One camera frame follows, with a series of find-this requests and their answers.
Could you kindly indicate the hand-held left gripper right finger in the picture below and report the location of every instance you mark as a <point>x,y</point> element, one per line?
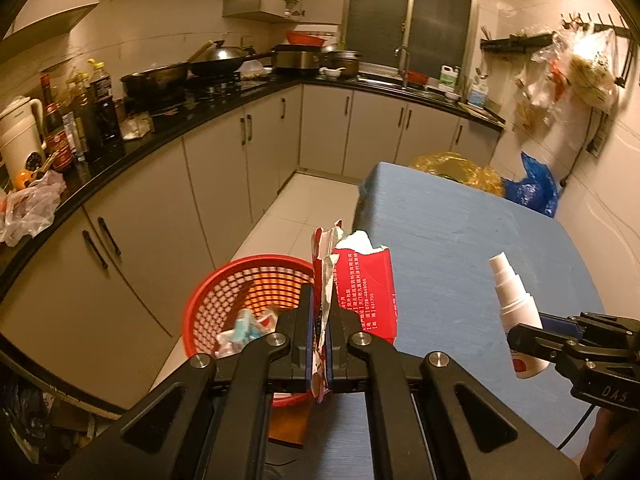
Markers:
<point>340,355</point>

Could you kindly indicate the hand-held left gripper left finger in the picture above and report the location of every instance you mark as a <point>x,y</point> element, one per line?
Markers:
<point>300,340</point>

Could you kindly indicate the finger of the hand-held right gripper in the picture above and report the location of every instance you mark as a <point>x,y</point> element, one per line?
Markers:
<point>600,325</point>
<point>535,342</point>

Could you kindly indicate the white spray bottle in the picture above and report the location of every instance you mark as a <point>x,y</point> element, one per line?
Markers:
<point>515,310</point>

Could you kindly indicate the torn red paper box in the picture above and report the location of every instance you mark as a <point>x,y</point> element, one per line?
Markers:
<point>367,295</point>

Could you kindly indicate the shiny red foil wrapper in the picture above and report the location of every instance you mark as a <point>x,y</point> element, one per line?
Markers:
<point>322,270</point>

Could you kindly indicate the red plastic basket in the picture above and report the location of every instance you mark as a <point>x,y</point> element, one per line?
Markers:
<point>225,280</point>

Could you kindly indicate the person's right hand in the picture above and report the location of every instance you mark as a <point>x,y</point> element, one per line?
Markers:
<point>607,435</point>

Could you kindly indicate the red white packet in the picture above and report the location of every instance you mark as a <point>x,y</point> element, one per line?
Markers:
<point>269,317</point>

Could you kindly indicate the white plastic bag in basket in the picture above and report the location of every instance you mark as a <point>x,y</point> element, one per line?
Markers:
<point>231,344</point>

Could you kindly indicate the orange wooden stool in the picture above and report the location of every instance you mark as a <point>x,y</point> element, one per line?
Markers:
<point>287,425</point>

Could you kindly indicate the blue plastic bag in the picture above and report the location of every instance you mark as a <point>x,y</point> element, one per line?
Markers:
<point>535,187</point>

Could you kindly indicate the yellow plastic bag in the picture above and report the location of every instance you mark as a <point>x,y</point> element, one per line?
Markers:
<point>455,170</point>

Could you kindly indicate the grey base cabinets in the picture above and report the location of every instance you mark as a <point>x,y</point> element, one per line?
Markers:
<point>150,220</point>

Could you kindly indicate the hanging bag of dried goods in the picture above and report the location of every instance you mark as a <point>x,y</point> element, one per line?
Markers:
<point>531,110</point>

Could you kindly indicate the black kitchen counter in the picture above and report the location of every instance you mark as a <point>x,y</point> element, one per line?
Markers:
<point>200,110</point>

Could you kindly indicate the hanging plastic bags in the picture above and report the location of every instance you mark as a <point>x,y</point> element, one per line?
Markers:
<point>592,72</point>

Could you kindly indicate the white bottle with blue label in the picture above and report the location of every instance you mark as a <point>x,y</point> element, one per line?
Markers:
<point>478,94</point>

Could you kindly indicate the gas stove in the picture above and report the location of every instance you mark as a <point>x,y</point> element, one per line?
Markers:
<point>212,91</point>

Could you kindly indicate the crumpled silver foil bag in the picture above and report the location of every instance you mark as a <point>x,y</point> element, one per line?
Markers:
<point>136,127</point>

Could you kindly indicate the small white bowl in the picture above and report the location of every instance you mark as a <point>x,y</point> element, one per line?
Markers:
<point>333,73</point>

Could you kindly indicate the clear bag on counter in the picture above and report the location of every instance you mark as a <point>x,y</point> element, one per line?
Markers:
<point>251,70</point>

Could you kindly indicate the white jug with green label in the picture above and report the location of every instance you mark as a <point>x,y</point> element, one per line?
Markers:
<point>450,79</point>

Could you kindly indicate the brown lidded pot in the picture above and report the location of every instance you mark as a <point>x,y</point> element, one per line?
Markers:
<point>345,64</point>

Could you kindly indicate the steel cooking pot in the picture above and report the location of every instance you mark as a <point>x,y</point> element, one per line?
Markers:
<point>296,59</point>

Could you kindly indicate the small red bowl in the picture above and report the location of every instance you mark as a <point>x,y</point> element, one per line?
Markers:
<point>418,78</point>

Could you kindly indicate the black wok with steel lid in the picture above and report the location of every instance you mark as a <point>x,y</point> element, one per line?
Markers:
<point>225,62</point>

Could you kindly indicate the steel kitchen faucet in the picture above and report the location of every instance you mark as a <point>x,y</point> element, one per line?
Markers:
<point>404,62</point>

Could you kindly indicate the open black wok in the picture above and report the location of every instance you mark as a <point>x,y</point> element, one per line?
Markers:
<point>160,75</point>

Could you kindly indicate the dark sauce bottle yellow cap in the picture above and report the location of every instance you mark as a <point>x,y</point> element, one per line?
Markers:
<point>106,110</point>

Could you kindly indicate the red plastic basin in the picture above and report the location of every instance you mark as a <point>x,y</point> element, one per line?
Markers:
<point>306,39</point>

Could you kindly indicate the crumpled white plastic bag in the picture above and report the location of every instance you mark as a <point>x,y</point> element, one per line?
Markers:
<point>30,205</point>

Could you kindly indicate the amber oil bottle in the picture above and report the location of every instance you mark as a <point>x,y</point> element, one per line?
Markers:
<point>80,120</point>

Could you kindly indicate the dark bottle with red label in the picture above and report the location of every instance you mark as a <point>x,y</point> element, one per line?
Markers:
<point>56,135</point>

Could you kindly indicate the orange fruit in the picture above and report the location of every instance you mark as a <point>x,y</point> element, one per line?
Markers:
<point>22,180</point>

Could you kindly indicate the dark kitchen window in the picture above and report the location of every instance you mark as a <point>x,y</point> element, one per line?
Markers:
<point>410,15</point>

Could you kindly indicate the white electric kettle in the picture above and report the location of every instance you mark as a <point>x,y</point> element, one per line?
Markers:
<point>20,135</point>

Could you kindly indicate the black wall hook rack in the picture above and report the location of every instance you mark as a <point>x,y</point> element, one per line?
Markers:
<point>520,40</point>

